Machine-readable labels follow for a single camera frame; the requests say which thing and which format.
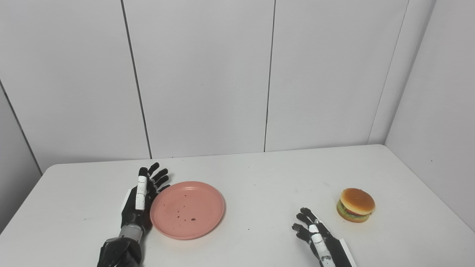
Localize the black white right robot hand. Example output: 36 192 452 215
292 207 357 267

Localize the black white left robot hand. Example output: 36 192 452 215
121 162 171 232

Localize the pink round plate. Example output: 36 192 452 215
150 181 226 240

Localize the toy hamburger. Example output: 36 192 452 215
337 188 376 223

